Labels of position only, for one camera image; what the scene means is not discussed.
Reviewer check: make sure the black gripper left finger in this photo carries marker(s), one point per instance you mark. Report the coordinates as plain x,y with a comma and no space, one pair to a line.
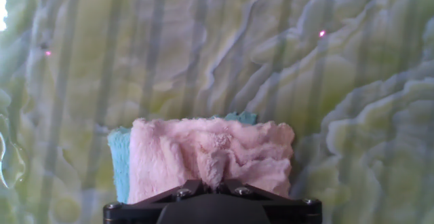
190,188

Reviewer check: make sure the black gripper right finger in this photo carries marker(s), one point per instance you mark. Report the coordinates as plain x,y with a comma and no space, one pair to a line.
240,188

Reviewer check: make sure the pink fluffy cloth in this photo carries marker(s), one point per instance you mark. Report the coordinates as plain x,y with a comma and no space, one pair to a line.
169,156

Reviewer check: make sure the teal fluffy cloth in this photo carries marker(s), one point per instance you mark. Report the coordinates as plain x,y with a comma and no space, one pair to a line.
118,163

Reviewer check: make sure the green marbled table mat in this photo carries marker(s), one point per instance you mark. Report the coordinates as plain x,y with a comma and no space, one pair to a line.
305,81

